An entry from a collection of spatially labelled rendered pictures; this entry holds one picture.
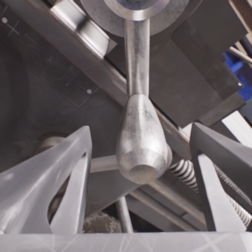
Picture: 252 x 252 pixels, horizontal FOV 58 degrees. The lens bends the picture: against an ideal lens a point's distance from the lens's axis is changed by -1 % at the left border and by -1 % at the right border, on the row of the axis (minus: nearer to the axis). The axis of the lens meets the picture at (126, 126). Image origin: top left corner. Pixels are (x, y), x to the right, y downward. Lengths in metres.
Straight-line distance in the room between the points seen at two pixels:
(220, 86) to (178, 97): 0.04
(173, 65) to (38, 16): 0.13
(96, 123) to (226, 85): 0.15
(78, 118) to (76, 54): 0.08
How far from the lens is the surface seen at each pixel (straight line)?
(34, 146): 0.31
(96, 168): 0.24
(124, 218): 0.38
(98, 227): 0.68
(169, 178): 0.59
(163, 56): 0.23
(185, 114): 0.26
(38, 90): 0.26
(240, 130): 0.54
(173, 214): 0.57
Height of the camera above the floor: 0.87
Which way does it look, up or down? 24 degrees down
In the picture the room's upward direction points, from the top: 51 degrees clockwise
